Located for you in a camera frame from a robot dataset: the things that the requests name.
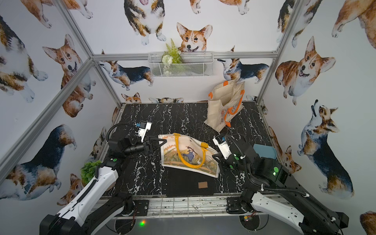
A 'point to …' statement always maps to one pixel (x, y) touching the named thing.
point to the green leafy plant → (87, 171)
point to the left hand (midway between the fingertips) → (166, 141)
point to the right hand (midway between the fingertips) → (213, 155)
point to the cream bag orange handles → (225, 102)
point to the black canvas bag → (178, 182)
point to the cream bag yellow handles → (185, 152)
